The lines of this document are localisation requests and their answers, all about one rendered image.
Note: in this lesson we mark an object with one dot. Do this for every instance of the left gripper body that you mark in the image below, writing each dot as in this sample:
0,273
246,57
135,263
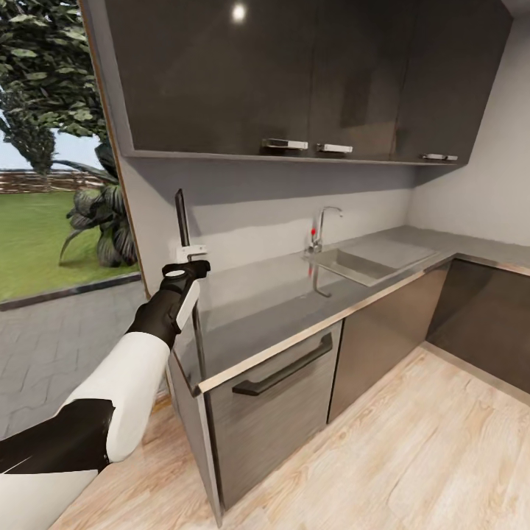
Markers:
197,267

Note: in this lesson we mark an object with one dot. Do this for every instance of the drop in sink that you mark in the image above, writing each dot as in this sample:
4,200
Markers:
369,261

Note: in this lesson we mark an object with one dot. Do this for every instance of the fixed window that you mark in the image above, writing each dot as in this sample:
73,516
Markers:
70,276

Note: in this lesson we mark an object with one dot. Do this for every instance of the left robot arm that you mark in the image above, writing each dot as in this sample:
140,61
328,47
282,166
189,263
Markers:
46,467

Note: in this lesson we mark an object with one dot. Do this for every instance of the dishwasher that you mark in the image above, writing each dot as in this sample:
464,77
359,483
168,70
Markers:
262,415

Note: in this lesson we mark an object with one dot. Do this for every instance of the poster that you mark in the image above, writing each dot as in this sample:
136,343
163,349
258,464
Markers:
181,216

